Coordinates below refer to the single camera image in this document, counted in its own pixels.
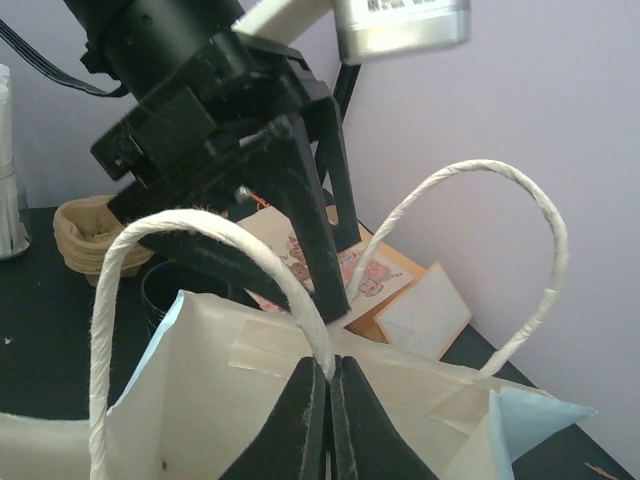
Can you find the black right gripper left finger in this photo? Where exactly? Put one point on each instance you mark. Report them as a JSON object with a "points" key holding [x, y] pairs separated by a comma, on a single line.
{"points": [[291, 444]]}

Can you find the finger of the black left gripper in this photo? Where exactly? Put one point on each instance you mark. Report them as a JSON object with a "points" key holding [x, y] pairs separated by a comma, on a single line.
{"points": [[282, 171]]}

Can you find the white plastic cutlery pile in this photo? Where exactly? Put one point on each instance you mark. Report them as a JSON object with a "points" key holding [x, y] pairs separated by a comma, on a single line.
{"points": [[15, 231]]}

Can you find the light blue paper bag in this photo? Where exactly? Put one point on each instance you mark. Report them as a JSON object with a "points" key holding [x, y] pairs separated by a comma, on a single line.
{"points": [[225, 390]]}

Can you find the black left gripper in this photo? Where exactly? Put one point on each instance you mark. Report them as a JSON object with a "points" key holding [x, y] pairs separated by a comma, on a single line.
{"points": [[200, 115]]}

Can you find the rubber bands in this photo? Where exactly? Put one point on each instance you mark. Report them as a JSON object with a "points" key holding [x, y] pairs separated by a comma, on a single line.
{"points": [[260, 202]]}

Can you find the illustrated greeting card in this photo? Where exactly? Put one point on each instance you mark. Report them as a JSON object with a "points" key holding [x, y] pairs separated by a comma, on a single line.
{"points": [[274, 229]]}

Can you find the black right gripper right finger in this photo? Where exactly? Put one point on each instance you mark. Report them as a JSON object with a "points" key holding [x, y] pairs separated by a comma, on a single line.
{"points": [[364, 442]]}

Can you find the brown pulp cup carrier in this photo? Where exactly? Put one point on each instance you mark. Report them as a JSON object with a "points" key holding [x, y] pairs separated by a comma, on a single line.
{"points": [[84, 229]]}

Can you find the black coffee cup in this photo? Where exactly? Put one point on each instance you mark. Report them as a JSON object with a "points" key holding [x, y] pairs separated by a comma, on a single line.
{"points": [[162, 283]]}

